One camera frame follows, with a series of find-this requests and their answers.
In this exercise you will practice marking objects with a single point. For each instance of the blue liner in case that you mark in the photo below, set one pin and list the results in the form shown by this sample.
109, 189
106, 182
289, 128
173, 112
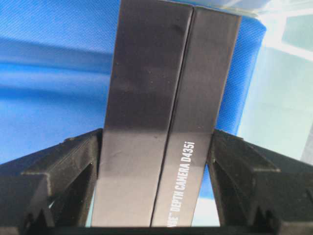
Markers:
55, 67

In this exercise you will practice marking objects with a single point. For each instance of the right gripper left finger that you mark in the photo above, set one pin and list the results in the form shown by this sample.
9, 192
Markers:
52, 187

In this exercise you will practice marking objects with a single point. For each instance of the clear plastic storage case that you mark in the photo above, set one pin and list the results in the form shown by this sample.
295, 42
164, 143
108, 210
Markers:
268, 98

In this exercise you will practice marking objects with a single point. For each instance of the black RealSense box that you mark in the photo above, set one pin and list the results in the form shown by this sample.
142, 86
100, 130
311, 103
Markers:
153, 179

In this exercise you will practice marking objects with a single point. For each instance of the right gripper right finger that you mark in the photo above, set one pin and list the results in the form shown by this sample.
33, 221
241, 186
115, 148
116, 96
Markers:
257, 187

